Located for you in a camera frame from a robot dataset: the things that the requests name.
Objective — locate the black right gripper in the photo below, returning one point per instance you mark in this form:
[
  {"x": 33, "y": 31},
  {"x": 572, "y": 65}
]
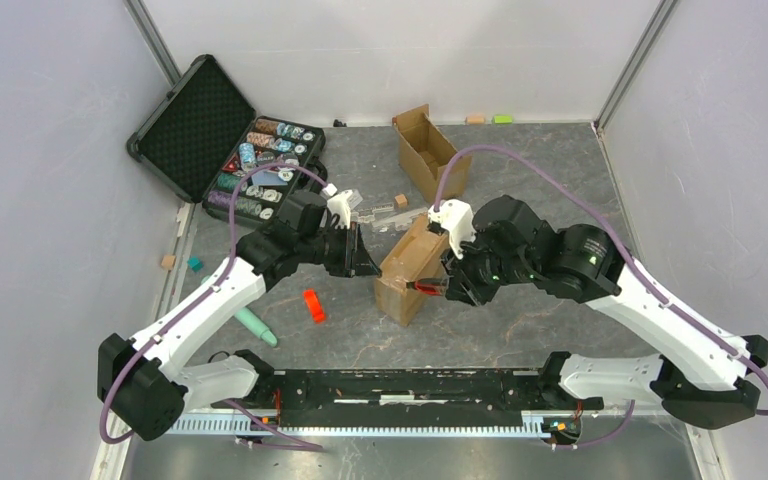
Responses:
[{"x": 461, "y": 284}]

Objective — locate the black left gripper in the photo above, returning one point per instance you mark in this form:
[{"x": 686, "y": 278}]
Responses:
[{"x": 355, "y": 259}]

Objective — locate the red black utility knife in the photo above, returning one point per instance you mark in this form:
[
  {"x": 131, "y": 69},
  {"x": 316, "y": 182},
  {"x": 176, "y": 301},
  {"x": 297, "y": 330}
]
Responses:
[{"x": 429, "y": 286}]

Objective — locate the brown cardboard box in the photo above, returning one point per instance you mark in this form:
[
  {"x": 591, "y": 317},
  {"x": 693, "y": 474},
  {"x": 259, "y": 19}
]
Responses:
[{"x": 415, "y": 256}]

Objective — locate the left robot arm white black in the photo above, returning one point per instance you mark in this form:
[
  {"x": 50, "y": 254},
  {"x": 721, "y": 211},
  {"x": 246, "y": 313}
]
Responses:
[{"x": 145, "y": 379}]

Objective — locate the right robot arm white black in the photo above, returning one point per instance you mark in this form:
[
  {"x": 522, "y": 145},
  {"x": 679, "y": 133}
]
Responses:
[{"x": 697, "y": 372}]

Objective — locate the open empty cardboard box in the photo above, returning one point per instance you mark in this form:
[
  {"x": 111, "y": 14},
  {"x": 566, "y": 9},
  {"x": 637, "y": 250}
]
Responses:
[{"x": 424, "y": 151}]

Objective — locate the clear plastic bag with part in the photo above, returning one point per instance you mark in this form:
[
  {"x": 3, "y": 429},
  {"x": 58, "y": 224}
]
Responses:
[{"x": 399, "y": 222}]

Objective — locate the orange curved plastic piece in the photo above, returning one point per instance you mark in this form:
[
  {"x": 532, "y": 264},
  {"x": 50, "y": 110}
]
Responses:
[{"x": 314, "y": 306}]

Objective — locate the small wooden cube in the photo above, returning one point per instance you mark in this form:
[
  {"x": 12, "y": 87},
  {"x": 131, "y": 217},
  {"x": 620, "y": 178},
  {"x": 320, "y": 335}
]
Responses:
[{"x": 401, "y": 201}]

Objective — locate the mint green marker pen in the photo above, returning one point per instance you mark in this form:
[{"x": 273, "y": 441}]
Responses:
[{"x": 257, "y": 326}]

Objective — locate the teal small block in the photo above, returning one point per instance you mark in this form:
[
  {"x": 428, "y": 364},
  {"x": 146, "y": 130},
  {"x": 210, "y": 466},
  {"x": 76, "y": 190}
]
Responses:
[{"x": 195, "y": 264}]

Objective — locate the wooden cube at left edge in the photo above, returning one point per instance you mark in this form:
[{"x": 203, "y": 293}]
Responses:
[{"x": 168, "y": 262}]

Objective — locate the black poker chip case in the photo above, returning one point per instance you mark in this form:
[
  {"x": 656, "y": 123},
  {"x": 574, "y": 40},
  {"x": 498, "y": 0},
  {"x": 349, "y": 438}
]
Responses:
[{"x": 205, "y": 135}]

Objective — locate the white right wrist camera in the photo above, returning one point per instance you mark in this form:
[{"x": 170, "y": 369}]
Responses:
[{"x": 455, "y": 217}]

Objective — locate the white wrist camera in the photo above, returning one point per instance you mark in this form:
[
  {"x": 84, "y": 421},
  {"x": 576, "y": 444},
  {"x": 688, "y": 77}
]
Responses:
[
  {"x": 455, "y": 217},
  {"x": 341, "y": 203}
]

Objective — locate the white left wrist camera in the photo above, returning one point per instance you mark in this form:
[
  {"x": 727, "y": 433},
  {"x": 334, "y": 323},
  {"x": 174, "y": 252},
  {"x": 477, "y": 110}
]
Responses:
[{"x": 341, "y": 203}]

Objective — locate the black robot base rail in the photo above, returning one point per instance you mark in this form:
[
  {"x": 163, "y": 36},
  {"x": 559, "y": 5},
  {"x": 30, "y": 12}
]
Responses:
[{"x": 478, "y": 397}]

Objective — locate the green eraser block at wall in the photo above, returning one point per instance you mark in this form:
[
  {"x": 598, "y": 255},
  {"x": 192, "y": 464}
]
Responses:
[{"x": 503, "y": 119}]

